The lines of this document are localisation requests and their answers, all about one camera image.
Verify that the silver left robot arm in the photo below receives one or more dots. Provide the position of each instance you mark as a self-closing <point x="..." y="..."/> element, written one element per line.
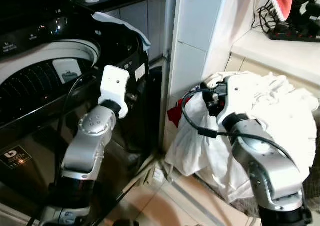
<point x="87" y="141"/>

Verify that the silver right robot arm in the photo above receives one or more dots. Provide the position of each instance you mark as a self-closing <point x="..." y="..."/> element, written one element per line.
<point x="272" y="171"/>

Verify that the white clothes pile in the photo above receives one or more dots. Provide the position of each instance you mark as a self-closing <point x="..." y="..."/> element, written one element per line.
<point x="285" y="116"/>

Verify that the black top-load washing machine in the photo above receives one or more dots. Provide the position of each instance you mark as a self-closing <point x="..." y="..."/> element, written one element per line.
<point x="35" y="81"/>

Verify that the red garment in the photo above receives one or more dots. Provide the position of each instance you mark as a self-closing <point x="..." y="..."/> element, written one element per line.
<point x="175" y="115"/>

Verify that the grey vertical pipe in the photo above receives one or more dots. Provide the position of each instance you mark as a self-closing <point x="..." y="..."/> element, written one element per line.
<point x="169" y="61"/>

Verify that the white countertop ledge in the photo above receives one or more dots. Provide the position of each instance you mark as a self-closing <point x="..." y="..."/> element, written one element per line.
<point x="280" y="53"/>

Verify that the light blue cloth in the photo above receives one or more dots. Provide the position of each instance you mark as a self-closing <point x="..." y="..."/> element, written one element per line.
<point x="120" y="23"/>

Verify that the black power strip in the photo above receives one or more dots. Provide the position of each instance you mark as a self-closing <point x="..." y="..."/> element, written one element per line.
<point x="292" y="36"/>

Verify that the red and white hanging towel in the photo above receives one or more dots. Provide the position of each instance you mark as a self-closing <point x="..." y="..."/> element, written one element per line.
<point x="281" y="0"/>

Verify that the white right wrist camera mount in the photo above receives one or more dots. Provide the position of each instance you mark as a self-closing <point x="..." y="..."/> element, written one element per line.
<point x="235" y="98"/>

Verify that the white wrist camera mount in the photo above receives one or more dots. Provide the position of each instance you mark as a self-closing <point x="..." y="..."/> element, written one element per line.
<point x="235" y="98"/>
<point x="114" y="83"/>

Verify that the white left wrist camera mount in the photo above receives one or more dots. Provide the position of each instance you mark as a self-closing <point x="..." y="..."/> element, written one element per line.
<point x="114" y="83"/>

